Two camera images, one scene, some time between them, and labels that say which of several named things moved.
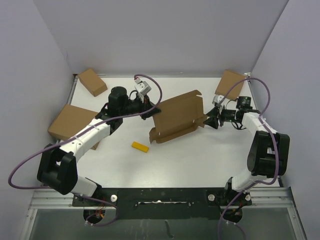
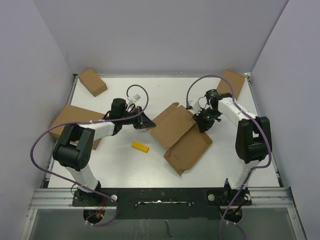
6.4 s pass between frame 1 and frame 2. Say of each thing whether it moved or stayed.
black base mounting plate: stayed
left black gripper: moved
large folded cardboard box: stayed
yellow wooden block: stayed
